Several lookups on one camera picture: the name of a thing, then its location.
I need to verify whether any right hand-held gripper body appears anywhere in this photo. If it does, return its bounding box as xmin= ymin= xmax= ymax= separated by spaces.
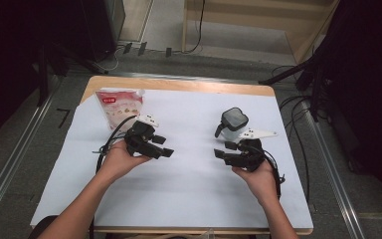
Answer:
xmin=225 ymin=128 xmax=278 ymax=173

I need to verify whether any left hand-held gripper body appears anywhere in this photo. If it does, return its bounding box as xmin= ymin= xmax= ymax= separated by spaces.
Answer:
xmin=123 ymin=114 xmax=160 ymax=158

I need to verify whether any clear container with black lid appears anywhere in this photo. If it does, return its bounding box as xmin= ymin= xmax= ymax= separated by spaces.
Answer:
xmin=214 ymin=107 xmax=250 ymax=142

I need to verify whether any white and red food bag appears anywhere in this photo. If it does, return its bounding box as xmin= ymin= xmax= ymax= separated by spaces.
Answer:
xmin=94 ymin=87 xmax=146 ymax=132

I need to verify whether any person's right hand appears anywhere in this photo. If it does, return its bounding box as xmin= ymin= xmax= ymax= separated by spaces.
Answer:
xmin=231 ymin=160 xmax=278 ymax=204

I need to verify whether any person's left hand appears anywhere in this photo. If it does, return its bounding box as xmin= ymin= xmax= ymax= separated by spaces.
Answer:
xmin=98 ymin=138 xmax=153 ymax=183

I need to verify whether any white paper sheet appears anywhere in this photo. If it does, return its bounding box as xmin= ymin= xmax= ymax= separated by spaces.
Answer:
xmin=29 ymin=88 xmax=314 ymax=231

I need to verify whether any black stand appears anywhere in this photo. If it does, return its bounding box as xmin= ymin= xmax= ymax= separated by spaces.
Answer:
xmin=36 ymin=43 xmax=110 ymax=108
xmin=258 ymin=49 xmax=332 ymax=123

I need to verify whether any black cabinet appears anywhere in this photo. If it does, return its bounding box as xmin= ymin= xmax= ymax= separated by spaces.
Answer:
xmin=79 ymin=0 xmax=127 ymax=63

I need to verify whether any black stool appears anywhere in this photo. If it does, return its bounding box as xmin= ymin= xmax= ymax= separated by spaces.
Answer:
xmin=29 ymin=214 xmax=59 ymax=239

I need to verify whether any yellow tape strip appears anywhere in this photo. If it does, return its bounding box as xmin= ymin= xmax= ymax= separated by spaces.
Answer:
xmin=357 ymin=211 xmax=382 ymax=221

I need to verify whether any dark curtain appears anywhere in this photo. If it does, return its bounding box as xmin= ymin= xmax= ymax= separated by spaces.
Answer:
xmin=0 ymin=0 xmax=91 ymax=150
xmin=311 ymin=0 xmax=382 ymax=217

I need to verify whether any left hand-held gripper cable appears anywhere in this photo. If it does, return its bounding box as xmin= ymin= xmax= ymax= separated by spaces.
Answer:
xmin=93 ymin=115 xmax=137 ymax=175

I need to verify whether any hand-held gripper cable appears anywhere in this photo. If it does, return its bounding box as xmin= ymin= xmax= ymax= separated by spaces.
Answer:
xmin=93 ymin=115 xmax=137 ymax=175
xmin=262 ymin=147 xmax=287 ymax=200

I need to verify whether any right hand-held gripper cable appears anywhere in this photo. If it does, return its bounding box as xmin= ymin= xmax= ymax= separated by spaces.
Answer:
xmin=262 ymin=147 xmax=287 ymax=200

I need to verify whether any long black floor cable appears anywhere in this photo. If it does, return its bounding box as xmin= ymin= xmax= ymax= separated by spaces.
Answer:
xmin=280 ymin=95 xmax=312 ymax=203

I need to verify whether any metal floor rail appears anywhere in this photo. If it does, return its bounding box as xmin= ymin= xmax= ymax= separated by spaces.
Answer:
xmin=107 ymin=70 xmax=263 ymax=86
xmin=306 ymin=96 xmax=367 ymax=239
xmin=0 ymin=78 xmax=63 ymax=230

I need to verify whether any thin white cable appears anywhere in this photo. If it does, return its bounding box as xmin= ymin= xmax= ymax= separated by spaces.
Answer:
xmin=100 ymin=46 xmax=122 ymax=73

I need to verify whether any short black floor cable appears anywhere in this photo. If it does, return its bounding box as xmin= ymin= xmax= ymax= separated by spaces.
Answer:
xmin=272 ymin=64 xmax=299 ymax=81

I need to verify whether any black hanging cable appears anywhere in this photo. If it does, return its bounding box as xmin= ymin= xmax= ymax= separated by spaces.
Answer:
xmin=173 ymin=0 xmax=207 ymax=55

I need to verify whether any light wooden frame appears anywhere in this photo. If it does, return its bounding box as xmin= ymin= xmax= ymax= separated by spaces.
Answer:
xmin=181 ymin=0 xmax=341 ymax=65

